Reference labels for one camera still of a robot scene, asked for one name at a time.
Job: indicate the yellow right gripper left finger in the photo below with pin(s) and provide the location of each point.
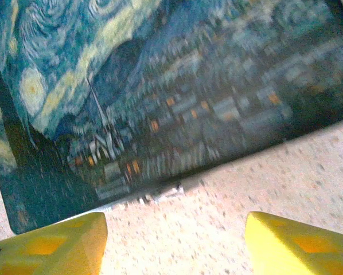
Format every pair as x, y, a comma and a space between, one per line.
59, 249

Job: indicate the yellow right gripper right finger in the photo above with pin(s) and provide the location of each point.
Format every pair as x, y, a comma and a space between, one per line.
297, 249

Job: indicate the silver key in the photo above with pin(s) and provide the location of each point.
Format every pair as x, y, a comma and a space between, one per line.
173, 192

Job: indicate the starry night patterned case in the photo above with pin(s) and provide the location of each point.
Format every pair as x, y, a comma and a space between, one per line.
160, 86

